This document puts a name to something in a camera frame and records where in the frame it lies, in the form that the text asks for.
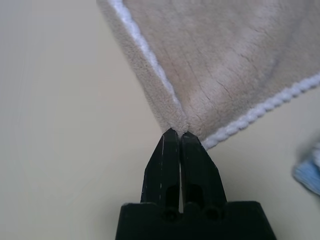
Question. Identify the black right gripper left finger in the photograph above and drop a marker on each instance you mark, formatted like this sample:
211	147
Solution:
162	170

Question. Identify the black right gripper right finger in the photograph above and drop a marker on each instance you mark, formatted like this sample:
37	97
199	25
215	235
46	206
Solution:
200	172

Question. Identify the beige towel with white trim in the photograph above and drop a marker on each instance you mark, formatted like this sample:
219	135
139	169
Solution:
212	62

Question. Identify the folded light blue towel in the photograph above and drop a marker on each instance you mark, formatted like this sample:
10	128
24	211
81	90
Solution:
310	172

